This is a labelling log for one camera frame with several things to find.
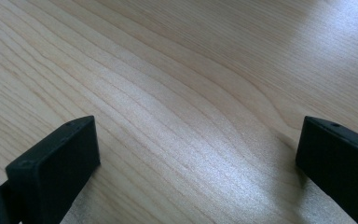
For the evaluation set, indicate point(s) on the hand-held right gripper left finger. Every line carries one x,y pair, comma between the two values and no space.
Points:
54,169

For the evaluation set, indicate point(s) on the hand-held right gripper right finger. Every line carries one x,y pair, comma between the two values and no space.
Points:
338,165

